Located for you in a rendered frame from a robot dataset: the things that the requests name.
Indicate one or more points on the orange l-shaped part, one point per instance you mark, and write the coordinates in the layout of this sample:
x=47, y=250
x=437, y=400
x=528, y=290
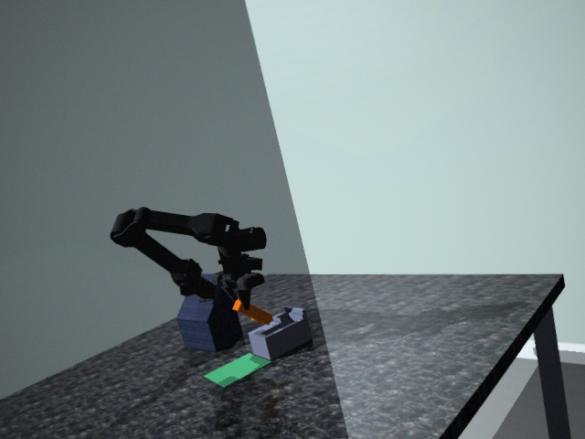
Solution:
x=254, y=313

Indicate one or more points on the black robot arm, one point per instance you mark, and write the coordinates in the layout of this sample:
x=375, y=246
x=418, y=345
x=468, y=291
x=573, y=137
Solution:
x=129, y=232

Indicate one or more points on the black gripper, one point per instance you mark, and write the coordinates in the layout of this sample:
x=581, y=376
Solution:
x=236, y=284

